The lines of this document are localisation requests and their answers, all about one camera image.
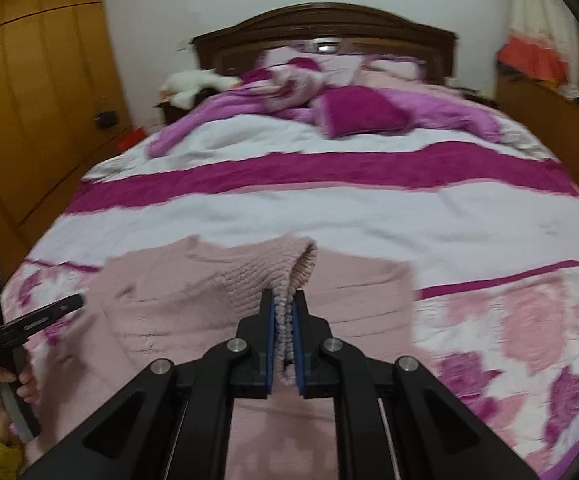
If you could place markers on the wooden wardrobe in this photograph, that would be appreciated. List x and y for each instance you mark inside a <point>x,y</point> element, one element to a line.
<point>62,110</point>

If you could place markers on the pink knitted sweater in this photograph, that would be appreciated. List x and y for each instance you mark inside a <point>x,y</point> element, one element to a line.
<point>179,300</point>

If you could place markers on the magenta square pillow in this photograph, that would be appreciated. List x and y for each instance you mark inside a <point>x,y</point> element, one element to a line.
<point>345,111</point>

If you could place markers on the crumpled pink purple blanket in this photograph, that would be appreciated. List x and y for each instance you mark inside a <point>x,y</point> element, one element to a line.
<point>285,91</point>

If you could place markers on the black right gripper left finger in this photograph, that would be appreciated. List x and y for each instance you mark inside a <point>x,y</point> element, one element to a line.
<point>172,421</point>

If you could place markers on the wooden side cabinet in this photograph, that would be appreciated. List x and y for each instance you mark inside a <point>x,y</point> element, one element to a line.
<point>553,119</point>

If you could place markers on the white magenta striped bedspread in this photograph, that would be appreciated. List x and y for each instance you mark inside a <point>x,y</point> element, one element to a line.
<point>490,230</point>

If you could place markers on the floral curtain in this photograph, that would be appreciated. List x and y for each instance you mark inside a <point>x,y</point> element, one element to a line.
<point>543,44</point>

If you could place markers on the white plush toy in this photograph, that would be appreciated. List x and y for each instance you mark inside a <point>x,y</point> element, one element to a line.
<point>180,89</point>

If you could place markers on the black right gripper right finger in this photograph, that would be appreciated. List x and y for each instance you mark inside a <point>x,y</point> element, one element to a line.
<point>394,420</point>

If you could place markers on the dark wooden headboard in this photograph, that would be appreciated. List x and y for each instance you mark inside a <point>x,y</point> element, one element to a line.
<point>349,28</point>

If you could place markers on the pale pink pillow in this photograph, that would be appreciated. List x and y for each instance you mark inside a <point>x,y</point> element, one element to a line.
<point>404,67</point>

